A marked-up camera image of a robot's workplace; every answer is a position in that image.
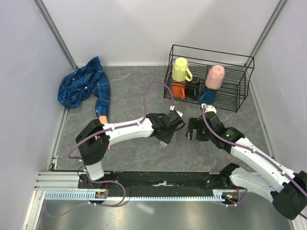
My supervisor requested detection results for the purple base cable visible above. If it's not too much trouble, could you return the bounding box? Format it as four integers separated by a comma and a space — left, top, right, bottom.
44, 179, 127, 218

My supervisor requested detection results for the black mug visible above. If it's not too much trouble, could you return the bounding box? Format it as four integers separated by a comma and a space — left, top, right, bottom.
185, 77, 200, 100

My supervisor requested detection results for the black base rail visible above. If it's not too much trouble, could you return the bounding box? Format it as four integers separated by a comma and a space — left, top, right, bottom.
77, 170, 248, 197

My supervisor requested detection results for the light blue cable duct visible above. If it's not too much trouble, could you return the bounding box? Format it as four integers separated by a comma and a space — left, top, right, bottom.
45, 191, 225, 202

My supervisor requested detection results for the clear nail polish bottle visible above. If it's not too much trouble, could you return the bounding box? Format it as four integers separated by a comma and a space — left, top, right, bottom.
160, 141, 167, 147

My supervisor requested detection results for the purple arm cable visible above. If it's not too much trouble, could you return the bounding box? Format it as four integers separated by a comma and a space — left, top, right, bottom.
67, 81, 175, 160
201, 106, 307, 220

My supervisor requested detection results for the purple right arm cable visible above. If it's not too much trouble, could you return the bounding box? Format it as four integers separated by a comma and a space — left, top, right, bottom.
201, 106, 307, 220

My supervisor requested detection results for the orange mug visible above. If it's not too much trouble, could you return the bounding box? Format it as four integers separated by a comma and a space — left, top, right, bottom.
171, 82, 186, 99

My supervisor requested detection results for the black wire rack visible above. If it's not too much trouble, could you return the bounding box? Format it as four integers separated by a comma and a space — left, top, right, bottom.
164, 45, 255, 112

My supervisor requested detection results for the mannequin hand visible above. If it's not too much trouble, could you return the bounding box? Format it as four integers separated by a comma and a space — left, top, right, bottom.
95, 115, 111, 151

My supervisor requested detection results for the blue plaid shirt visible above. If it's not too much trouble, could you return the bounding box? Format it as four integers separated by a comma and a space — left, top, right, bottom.
58, 57, 111, 117

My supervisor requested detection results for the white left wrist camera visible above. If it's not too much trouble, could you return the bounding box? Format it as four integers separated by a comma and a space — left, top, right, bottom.
170, 105, 183, 117

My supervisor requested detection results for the pink faceted mug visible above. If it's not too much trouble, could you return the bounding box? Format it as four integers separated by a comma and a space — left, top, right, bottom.
205, 65, 225, 90

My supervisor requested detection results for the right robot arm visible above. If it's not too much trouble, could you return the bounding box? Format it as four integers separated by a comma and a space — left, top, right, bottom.
186, 111, 307, 220

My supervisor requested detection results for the blue mug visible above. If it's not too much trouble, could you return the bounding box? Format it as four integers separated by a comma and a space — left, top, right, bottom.
199, 88, 217, 104

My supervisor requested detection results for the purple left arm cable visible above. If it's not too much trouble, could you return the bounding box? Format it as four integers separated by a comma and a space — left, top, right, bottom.
67, 81, 175, 160

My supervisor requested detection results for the yellow faceted mug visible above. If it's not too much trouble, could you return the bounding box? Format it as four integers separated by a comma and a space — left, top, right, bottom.
172, 57, 193, 82

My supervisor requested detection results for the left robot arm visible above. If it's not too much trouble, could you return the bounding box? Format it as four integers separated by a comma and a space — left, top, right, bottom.
75, 110, 185, 188

